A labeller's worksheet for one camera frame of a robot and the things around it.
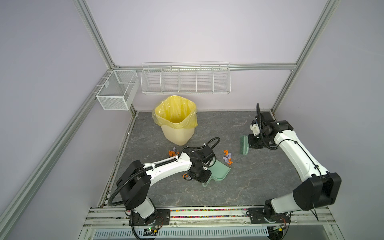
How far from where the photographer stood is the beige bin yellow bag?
0.84 metres

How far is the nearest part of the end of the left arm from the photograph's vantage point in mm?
601

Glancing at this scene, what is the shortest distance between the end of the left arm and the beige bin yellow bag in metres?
0.21
